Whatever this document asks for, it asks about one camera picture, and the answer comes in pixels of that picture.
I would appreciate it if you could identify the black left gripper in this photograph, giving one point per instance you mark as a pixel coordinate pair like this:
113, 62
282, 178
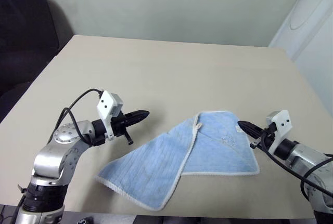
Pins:
120, 126

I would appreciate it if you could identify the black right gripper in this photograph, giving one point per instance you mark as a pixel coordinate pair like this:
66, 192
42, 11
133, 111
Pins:
266, 137

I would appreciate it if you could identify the light blue towel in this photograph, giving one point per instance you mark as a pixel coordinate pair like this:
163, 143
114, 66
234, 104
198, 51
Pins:
156, 161

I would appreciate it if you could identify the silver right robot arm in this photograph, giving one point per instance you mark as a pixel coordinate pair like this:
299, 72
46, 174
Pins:
299, 153

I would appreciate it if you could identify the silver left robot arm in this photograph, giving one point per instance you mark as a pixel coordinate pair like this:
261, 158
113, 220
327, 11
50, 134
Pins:
52, 156

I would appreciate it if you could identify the small black object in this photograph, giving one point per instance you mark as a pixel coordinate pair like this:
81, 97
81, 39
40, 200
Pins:
86, 220

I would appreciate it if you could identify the white panelled door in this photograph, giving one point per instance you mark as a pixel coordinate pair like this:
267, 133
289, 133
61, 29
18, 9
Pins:
312, 26

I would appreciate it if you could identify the dark upholstered chair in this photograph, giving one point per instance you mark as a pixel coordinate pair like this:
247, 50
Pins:
26, 39

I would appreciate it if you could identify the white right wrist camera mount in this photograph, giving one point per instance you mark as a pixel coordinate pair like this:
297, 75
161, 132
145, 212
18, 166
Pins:
283, 121

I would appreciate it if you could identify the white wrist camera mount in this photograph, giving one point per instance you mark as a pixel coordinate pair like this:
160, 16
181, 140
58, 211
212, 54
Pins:
105, 104
283, 121

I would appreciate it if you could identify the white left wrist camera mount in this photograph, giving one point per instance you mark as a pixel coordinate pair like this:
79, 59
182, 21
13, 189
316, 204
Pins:
105, 104

